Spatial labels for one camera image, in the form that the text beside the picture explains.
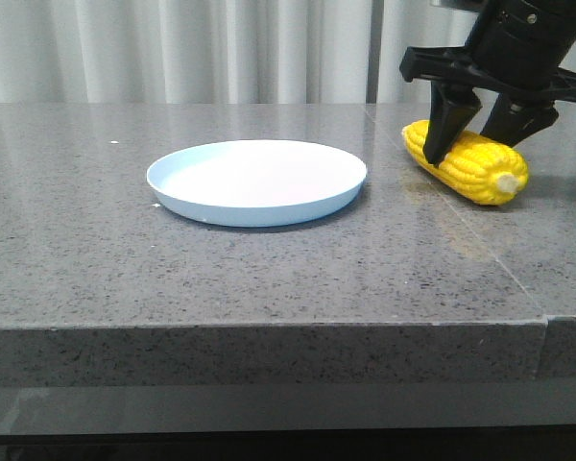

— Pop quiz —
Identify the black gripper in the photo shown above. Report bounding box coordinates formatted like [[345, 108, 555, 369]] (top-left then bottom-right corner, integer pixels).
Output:
[[398, 28, 576, 167]]

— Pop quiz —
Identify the yellow corn cob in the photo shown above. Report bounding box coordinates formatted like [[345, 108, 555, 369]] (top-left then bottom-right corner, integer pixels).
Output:
[[401, 119, 529, 206]]

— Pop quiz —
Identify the light blue round plate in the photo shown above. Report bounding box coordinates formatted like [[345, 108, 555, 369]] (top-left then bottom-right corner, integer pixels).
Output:
[[146, 139, 368, 228]]

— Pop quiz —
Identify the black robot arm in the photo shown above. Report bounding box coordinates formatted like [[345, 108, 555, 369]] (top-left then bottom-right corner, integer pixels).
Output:
[[399, 0, 576, 165]]

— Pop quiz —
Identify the white pleated curtain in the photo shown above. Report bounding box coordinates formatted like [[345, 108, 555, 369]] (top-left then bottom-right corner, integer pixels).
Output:
[[0, 0, 576, 105]]

